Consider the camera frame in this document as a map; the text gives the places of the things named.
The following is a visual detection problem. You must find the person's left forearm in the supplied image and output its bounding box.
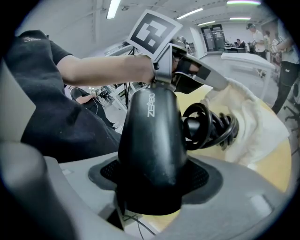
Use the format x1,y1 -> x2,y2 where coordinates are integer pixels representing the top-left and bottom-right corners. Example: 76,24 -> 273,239
56,55 -> 156,86

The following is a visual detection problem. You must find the black office chair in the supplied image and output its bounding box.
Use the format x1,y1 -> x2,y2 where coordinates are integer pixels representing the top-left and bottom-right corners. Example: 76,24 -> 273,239
283,78 -> 300,124

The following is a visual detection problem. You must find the black hair dryer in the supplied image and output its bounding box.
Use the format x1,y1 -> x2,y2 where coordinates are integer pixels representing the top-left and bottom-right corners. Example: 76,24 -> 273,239
117,87 -> 239,216

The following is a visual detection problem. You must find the thin black cable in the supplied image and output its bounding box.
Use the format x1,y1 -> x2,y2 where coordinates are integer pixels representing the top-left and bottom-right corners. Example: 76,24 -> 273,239
124,214 -> 156,237

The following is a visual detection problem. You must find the white cloth bag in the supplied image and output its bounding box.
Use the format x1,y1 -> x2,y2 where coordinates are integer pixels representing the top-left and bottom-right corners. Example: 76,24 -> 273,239
199,77 -> 291,167

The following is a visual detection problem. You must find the dark double door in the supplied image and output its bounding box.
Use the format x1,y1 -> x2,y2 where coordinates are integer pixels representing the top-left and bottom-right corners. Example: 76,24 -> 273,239
201,24 -> 227,53

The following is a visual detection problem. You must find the white table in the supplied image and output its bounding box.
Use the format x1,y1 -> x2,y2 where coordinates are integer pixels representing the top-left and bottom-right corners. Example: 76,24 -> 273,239
221,52 -> 276,99

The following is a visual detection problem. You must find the person's black shirt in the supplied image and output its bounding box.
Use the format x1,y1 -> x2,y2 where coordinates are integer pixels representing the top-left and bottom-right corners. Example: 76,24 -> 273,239
2,30 -> 121,164

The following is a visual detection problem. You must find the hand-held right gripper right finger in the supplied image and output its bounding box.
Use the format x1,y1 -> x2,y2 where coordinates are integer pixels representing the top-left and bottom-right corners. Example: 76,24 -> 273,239
153,154 -> 294,240

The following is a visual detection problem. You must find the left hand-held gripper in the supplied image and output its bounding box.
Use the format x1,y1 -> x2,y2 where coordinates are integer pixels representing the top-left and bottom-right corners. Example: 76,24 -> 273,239
126,9 -> 230,95

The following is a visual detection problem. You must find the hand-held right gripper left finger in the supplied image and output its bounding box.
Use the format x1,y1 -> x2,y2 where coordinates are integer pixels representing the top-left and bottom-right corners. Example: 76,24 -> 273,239
0,140 -> 127,240

